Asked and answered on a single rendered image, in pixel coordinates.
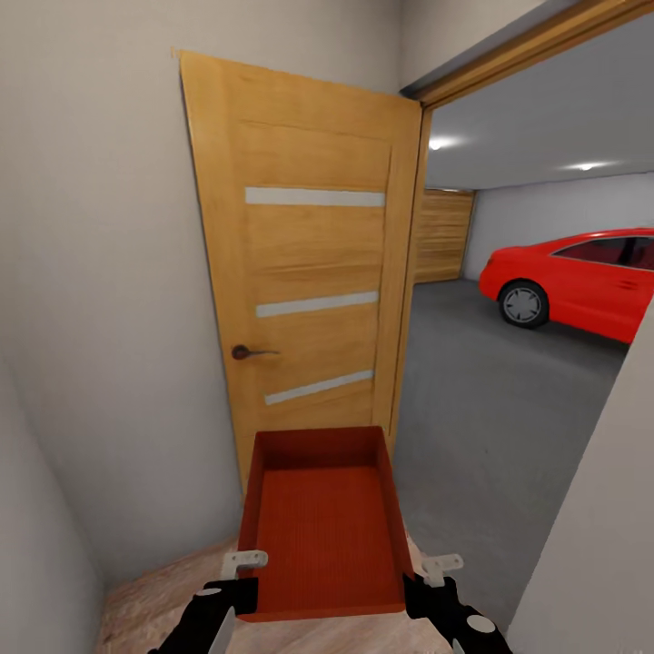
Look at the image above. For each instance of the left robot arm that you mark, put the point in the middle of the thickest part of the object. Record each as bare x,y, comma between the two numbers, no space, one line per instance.
207,624

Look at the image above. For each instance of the storage box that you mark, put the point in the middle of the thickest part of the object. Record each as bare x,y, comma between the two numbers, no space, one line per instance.
322,504

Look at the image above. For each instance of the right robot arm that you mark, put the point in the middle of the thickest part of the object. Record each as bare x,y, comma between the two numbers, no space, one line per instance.
436,598

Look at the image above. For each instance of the car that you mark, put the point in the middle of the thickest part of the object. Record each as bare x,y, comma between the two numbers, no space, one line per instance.
600,282

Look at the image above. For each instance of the garage door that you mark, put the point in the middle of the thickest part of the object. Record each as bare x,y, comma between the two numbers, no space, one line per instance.
445,218

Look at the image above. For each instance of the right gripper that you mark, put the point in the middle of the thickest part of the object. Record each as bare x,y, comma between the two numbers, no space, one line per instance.
423,601

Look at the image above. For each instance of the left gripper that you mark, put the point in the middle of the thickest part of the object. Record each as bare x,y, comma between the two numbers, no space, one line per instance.
244,590

